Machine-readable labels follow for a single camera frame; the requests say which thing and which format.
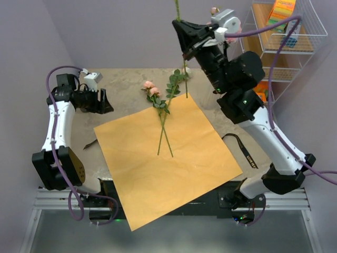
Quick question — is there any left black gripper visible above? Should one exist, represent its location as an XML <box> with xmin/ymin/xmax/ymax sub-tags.
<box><xmin>77</xmin><ymin>86</ymin><xmax>114</xmax><ymax>114</ymax></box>

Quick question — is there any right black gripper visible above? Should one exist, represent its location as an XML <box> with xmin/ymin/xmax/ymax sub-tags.
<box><xmin>174</xmin><ymin>17</ymin><xmax>232</xmax><ymax>94</ymax></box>

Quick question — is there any pale pink rose stem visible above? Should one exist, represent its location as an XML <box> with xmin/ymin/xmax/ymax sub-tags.
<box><xmin>174</xmin><ymin>1</ymin><xmax>221</xmax><ymax>94</ymax></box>

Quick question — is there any peach rose stem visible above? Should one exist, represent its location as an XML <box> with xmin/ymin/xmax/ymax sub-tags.
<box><xmin>141</xmin><ymin>81</ymin><xmax>174</xmax><ymax>157</ymax></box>

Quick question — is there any orange wrapping paper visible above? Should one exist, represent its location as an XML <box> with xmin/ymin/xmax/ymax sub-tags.
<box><xmin>94</xmin><ymin>95</ymin><xmax>242</xmax><ymax>230</ymax></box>

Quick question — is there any black printed ribbon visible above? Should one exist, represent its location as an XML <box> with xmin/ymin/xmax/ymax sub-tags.
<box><xmin>84</xmin><ymin>132</ymin><xmax>257</xmax><ymax>169</ymax></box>

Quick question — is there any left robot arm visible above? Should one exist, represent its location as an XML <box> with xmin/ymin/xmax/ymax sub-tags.
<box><xmin>32</xmin><ymin>72</ymin><xmax>114</xmax><ymax>207</ymax></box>

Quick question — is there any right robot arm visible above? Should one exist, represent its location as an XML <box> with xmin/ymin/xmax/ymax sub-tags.
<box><xmin>172</xmin><ymin>20</ymin><xmax>315</xmax><ymax>209</ymax></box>

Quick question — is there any white rose leafy stem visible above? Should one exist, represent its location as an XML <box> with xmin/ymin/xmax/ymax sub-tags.
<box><xmin>157</xmin><ymin>67</ymin><xmax>190</xmax><ymax>157</ymax></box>

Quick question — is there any orange box in basket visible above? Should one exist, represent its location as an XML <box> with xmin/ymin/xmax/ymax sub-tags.
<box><xmin>253</xmin><ymin>81</ymin><xmax>269</xmax><ymax>103</ymax></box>

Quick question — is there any colourful sponge pack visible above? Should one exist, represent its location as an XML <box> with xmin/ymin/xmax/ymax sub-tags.
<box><xmin>266</xmin><ymin>0</ymin><xmax>296</xmax><ymax>25</ymax></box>

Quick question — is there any blue puzzle cube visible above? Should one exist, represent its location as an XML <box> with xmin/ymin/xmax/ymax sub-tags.
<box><xmin>280</xmin><ymin>36</ymin><xmax>298</xmax><ymax>48</ymax></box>

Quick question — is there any grey tall box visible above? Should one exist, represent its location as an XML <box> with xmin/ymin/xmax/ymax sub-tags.
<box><xmin>285</xmin><ymin>20</ymin><xmax>302</xmax><ymax>37</ymax></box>

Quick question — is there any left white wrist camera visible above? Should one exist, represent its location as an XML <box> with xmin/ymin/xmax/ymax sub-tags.
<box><xmin>84</xmin><ymin>72</ymin><xmax>103</xmax><ymax>92</ymax></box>

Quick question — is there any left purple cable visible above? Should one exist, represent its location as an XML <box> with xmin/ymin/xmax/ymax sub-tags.
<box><xmin>46</xmin><ymin>65</ymin><xmax>119</xmax><ymax>226</ymax></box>

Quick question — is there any white wire shelf rack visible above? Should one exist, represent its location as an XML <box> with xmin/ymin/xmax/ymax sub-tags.
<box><xmin>239</xmin><ymin>1</ymin><xmax>328</xmax><ymax>102</ymax></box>

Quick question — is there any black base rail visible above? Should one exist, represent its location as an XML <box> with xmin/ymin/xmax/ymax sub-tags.
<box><xmin>80</xmin><ymin>180</ymin><xmax>266</xmax><ymax>224</ymax></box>

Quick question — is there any aluminium frame rail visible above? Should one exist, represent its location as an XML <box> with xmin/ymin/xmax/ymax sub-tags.
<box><xmin>21</xmin><ymin>189</ymin><xmax>322</xmax><ymax>252</ymax></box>

